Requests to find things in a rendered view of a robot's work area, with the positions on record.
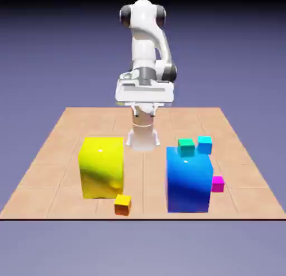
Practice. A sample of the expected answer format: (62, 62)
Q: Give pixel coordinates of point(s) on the small cyan cube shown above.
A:
(205, 144)

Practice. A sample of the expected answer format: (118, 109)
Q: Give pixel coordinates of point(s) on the small green cube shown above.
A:
(186, 147)

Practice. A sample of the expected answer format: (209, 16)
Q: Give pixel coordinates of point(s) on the small orange cube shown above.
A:
(122, 205)

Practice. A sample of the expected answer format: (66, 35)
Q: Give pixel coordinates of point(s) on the small magenta cube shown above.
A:
(217, 184)

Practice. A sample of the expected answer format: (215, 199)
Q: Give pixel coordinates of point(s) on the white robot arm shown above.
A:
(143, 50)

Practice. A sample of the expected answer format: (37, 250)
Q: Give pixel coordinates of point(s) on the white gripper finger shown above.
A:
(152, 111)
(136, 112)

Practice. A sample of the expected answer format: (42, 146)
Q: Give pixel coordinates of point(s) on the large blue box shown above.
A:
(188, 182)

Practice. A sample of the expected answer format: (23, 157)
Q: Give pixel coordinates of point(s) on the large yellow box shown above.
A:
(101, 166)

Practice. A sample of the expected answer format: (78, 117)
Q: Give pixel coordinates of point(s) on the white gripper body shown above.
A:
(144, 95)

